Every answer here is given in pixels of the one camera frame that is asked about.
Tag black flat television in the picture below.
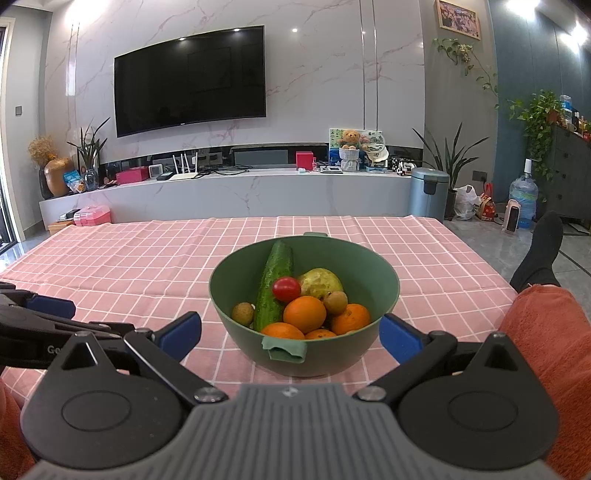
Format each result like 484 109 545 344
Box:
113 25 267 138

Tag pink storage box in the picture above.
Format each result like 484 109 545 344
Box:
74 205 112 227

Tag person's right leg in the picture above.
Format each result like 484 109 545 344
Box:
498 284 591 467

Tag decorated round fan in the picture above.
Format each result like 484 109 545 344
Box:
360 130 389 160

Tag hanging vine plant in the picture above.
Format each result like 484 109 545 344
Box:
433 37 500 109

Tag green cucumber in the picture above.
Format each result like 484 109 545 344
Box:
252 240 295 332

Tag green bowl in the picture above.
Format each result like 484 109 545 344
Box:
209 232 400 378

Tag blue trash can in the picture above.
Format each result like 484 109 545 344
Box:
407 167 451 222

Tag framed picture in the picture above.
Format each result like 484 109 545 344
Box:
436 0 482 40

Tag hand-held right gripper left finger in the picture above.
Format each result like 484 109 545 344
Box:
46 312 228 407

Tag black sock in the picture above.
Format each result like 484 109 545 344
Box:
509 210 565 294

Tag white space heater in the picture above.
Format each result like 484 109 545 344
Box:
503 199 522 234

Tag orange vase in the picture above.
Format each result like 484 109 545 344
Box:
44 157 75 198

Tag dried flowers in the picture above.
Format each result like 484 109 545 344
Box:
28 135 58 167

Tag white router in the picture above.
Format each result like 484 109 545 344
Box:
159 154 200 181

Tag water jug with pump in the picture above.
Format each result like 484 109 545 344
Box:
509 159 540 229

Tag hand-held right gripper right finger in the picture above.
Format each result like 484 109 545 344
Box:
353 314 543 409

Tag grey speaker box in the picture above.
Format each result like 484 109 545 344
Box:
234 145 296 168

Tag tall-leaf potted plant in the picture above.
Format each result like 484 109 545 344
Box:
412 122 490 220

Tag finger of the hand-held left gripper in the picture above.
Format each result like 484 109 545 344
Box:
0 282 77 320
32 313 138 341

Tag red cherry tomato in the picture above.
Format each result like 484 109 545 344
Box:
272 276 302 301

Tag grey cabinet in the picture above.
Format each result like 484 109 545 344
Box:
549 124 591 227

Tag white plastic bag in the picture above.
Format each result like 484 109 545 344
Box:
454 185 482 221

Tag person's left leg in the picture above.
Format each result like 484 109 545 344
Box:
0 367 38 467

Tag marble television console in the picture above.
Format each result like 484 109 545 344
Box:
39 167 416 227

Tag potted ivy plant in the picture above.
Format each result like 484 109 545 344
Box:
508 91 561 195

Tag pink checkered tablecloth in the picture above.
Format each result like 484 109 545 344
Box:
0 215 518 416

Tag plant in glass vase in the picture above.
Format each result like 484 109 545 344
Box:
67 117 112 191

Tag cluster of small bottles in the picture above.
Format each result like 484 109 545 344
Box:
560 95 591 137

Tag sliding glass door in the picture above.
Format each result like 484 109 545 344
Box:
0 18 17 252

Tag person's leg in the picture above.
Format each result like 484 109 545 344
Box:
498 284 591 467
0 367 38 467

